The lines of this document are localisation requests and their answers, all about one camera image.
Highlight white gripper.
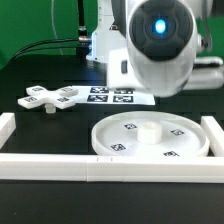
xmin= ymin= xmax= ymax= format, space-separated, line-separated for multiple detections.
xmin=184 ymin=56 xmax=224 ymax=90

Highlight white round table top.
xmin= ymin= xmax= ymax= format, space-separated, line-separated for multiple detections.
xmin=91 ymin=111 xmax=210 ymax=159

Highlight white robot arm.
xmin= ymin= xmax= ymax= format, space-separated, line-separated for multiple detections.
xmin=107 ymin=0 xmax=224 ymax=97

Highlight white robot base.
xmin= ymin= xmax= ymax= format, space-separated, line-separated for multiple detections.
xmin=86 ymin=0 xmax=126 ymax=64

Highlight white marker sheet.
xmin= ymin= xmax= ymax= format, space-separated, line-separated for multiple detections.
xmin=72 ymin=86 xmax=155 ymax=105

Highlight black vertical pole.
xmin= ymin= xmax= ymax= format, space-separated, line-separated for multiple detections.
xmin=77 ymin=0 xmax=87 ymax=41

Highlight white cross-shaped table base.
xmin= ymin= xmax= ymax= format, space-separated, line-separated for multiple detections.
xmin=17 ymin=86 xmax=79 ymax=114

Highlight white U-shaped fence frame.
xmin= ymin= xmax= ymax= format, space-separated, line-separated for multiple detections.
xmin=0 ymin=116 xmax=224 ymax=183

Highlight black cables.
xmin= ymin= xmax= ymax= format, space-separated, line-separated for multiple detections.
xmin=6 ymin=37 xmax=93 ymax=66

